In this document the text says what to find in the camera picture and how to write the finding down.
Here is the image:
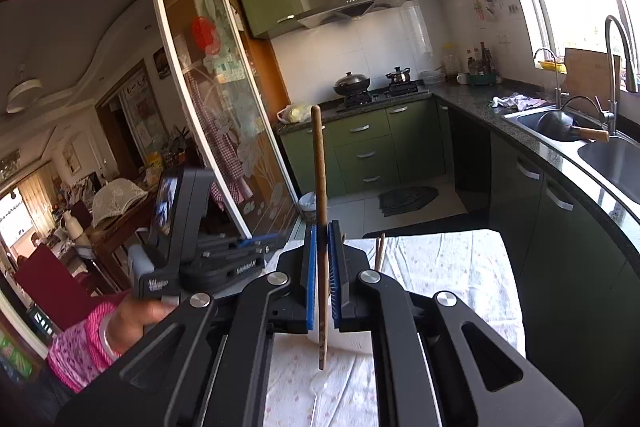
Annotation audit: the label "clear oil jug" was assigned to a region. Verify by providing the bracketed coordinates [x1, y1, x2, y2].
[442, 43, 461, 75]

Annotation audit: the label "silver bracelet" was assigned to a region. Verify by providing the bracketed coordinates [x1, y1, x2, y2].
[99, 313, 125, 358]

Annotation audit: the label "white lace food cover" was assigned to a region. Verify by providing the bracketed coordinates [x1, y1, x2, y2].
[90, 179, 151, 228]

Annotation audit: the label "hanging wall utensils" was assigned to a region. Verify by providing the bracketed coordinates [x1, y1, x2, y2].
[467, 0, 502, 25]

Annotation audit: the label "dark floor mat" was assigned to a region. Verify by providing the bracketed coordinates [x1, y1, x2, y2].
[377, 186, 440, 218]

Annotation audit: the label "trash bin with white liner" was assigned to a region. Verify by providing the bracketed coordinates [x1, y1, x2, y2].
[299, 192, 319, 224]

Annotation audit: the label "white plastic storage bin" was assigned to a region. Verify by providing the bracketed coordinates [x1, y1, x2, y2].
[304, 329, 377, 356]

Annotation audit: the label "black wok with wooden handle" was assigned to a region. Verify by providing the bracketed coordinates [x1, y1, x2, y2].
[536, 96, 611, 144]

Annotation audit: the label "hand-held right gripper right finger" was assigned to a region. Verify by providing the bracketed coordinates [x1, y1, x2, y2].
[327, 221, 583, 427]

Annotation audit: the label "dark wooden dining table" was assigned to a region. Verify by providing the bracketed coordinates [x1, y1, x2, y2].
[75, 192, 166, 290]

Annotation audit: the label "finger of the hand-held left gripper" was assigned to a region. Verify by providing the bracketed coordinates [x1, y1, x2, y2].
[200, 233, 282, 259]

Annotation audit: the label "round ceiling lamp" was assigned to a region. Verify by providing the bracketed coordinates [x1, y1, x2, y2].
[6, 67, 43, 114]

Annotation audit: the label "wooden cutting board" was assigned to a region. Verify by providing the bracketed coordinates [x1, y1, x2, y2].
[562, 48, 623, 108]

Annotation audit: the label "person's left hand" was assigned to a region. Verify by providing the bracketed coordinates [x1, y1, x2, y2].
[109, 293, 180, 354]

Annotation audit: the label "black gas stove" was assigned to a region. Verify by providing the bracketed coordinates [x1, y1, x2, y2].
[334, 84, 431, 109]

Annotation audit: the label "long green sink cabinet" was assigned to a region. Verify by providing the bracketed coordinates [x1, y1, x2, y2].
[435, 99, 640, 427]

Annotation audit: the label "person's left forearm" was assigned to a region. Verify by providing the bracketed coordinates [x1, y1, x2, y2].
[46, 299, 123, 394]

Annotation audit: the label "red chair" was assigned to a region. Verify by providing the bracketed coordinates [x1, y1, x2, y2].
[12, 242, 103, 333]

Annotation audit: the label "printed glass sliding door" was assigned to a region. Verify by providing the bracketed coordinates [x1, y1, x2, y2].
[147, 0, 303, 243]

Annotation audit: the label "steel double sink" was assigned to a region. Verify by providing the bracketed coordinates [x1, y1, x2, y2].
[502, 104, 640, 208]

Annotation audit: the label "tall steel faucet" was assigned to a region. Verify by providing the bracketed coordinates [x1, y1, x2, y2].
[602, 14, 640, 135]

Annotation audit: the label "white thermos jug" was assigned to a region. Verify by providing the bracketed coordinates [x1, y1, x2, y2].
[60, 209, 83, 244]

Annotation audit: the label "white floral tablecloth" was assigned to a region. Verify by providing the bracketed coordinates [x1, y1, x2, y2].
[260, 229, 526, 427]

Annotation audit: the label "small gooseneck faucet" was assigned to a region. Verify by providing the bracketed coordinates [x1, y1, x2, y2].
[532, 48, 563, 108]

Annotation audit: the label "red checked apron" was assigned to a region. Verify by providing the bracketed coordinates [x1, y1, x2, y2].
[186, 74, 253, 210]

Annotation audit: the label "crumpled dish cloth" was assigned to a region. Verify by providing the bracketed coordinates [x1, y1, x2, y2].
[489, 93, 547, 112]

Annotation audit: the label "dark granite countertop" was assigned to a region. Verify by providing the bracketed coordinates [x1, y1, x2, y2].
[275, 79, 640, 258]

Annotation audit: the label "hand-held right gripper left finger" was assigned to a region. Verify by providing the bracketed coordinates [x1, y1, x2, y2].
[54, 224, 318, 427]

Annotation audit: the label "green cabinet drawer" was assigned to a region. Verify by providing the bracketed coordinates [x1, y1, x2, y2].
[340, 164, 396, 196]
[334, 138, 393, 172]
[330, 109, 392, 148]

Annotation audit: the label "green base cabinet with drawers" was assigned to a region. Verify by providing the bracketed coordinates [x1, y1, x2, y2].
[277, 99, 448, 202]

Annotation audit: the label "beige curtain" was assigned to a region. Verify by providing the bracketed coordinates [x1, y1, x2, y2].
[20, 167, 57, 248]

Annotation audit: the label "white plastic bag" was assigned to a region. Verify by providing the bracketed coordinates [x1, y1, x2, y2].
[276, 103, 313, 125]

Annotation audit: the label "black wok with lid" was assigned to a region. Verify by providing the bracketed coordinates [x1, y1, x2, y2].
[333, 71, 372, 96]

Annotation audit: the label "cluster of condiment bottles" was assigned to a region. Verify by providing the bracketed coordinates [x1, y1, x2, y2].
[465, 41, 496, 75]

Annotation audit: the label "green bottles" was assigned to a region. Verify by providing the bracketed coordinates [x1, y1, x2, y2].
[0, 332, 36, 384]

